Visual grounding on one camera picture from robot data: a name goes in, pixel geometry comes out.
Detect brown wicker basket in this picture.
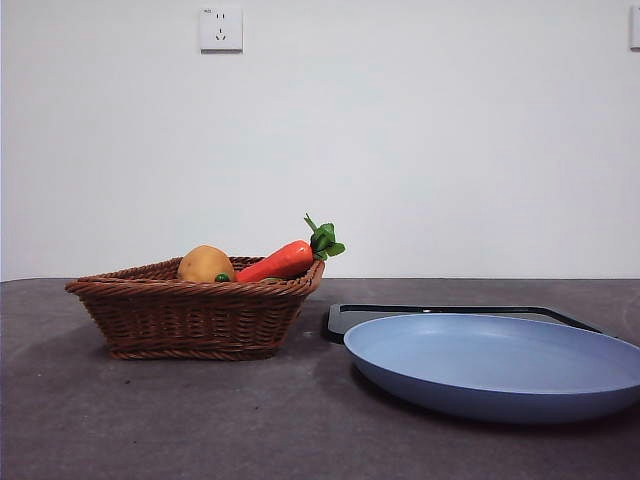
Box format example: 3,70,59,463
64,255,327,362

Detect orange carrot with green leaves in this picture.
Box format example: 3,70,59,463
234,213,347,284

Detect yellow-brown potato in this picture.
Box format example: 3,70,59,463
177,244,236,283

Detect black flat tray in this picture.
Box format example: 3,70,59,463
326,302,622,345

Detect white wall socket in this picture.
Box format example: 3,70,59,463
199,6,245,54

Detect blue round plate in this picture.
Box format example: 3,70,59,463
342,313,640,426

